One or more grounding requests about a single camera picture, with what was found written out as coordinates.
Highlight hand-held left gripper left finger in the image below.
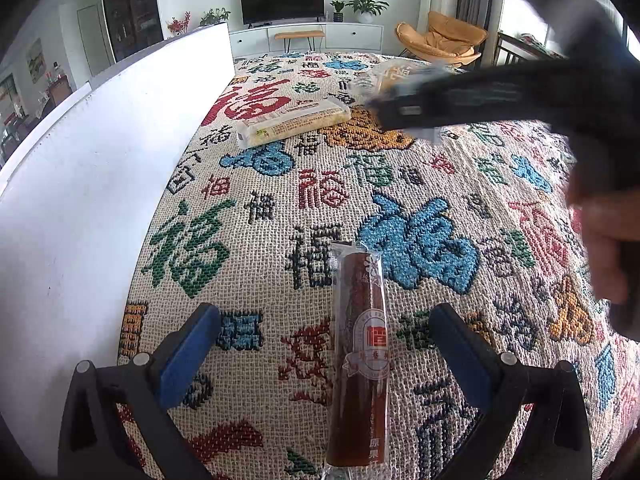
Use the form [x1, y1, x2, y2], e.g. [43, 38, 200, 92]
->
[57, 302, 222, 480]

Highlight bagged bread loaf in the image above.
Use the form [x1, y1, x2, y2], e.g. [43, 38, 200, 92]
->
[347, 59, 441, 106]

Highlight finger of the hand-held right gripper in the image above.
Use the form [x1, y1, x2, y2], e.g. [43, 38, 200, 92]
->
[367, 62, 451, 133]

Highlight pale yellow noodle packet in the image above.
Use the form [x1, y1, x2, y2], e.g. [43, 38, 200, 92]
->
[235, 97, 352, 150]

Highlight brown roll snack packet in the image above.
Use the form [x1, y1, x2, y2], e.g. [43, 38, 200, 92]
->
[322, 241, 391, 480]

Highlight red flowers in vase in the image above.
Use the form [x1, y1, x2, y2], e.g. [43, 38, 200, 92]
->
[167, 11, 192, 36]

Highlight framed wall picture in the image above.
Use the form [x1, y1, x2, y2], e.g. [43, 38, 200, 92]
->
[26, 37, 46, 83]

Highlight person's right hand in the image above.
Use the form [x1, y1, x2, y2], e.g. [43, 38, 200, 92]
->
[569, 192, 630, 306]

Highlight dark display cabinet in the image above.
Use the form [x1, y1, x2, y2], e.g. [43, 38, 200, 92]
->
[100, 0, 165, 63]

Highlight orange-topped stool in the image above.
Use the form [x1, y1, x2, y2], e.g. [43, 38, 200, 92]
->
[274, 31, 326, 53]

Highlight white television cabinet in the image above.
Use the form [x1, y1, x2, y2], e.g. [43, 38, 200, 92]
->
[229, 22, 385, 58]

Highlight large potted plant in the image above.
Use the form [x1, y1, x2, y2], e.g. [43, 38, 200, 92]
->
[345, 0, 390, 24]

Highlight printed blanket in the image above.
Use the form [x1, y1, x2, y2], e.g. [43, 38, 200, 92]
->
[117, 51, 640, 480]

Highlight orange lounge chair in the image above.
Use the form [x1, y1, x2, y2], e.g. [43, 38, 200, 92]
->
[396, 10, 488, 66]

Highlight black television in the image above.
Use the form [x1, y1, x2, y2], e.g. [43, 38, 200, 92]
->
[240, 0, 325, 26]

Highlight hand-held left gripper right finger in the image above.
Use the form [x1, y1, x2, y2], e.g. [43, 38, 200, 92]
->
[429, 303, 593, 480]

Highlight wooden chair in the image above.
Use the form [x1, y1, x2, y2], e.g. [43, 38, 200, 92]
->
[492, 31, 531, 66]

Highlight green leafy potted plant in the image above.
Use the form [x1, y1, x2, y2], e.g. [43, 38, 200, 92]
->
[200, 7, 232, 27]

